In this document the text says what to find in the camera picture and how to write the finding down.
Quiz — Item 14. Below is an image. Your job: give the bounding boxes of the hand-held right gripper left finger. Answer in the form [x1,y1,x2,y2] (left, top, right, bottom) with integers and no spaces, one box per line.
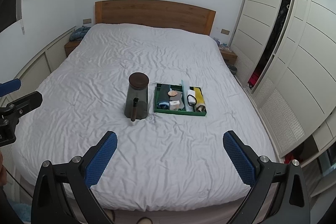
[31,131,117,224]

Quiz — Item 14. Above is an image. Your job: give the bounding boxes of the white bed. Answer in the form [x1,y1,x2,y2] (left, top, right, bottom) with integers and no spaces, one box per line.
[12,23,279,212]

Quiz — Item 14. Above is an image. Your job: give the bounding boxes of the blue knitted cloth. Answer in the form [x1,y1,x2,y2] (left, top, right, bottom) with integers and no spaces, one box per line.
[70,26,92,41]

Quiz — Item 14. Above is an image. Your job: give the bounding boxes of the white louvered radiator cabinet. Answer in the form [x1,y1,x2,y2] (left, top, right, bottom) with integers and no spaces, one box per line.
[0,26,76,109]

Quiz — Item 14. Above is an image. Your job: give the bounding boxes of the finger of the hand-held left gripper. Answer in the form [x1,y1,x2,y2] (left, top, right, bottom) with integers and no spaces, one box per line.
[0,79,21,96]
[0,91,43,123]

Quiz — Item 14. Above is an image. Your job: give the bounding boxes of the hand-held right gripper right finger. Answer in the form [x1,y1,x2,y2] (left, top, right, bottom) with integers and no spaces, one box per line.
[223,130,311,224]

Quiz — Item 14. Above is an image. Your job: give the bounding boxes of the person's light blue fluffy clothing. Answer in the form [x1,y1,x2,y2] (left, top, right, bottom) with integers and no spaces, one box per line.
[8,203,33,224]

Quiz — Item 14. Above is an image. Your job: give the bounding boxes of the green tray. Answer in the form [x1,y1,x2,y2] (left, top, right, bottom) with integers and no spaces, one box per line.
[154,82,208,118]

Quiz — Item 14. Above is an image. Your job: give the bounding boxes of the small clutter pile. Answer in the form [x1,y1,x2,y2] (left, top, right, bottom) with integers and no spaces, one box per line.
[213,37,233,52]

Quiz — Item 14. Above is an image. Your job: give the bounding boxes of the dark glass pitcher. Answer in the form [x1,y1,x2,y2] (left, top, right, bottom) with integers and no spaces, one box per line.
[124,72,150,122]

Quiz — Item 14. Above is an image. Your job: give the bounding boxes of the white louvered wardrobe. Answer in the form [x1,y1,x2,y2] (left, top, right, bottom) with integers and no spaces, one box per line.
[230,0,336,198]

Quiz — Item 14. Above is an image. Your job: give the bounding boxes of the red cloth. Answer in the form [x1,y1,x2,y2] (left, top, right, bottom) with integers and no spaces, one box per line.
[285,152,302,165]

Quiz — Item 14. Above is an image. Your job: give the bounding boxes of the person's left hand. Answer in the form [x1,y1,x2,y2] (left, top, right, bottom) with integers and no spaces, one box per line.
[0,154,8,186]

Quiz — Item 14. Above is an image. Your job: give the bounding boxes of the light blue stick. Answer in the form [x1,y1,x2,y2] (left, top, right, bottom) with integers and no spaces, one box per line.
[181,80,191,111]

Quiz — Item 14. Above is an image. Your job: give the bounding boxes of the red clothes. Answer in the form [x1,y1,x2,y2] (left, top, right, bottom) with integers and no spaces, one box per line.
[248,72,261,88]

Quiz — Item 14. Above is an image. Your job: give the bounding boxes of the blue grey sock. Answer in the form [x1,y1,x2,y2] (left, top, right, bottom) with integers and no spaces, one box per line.
[157,84,171,110]

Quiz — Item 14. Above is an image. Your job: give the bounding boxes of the wooden nightstand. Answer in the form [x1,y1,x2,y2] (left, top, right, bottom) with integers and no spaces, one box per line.
[219,48,238,63]
[64,39,83,58]

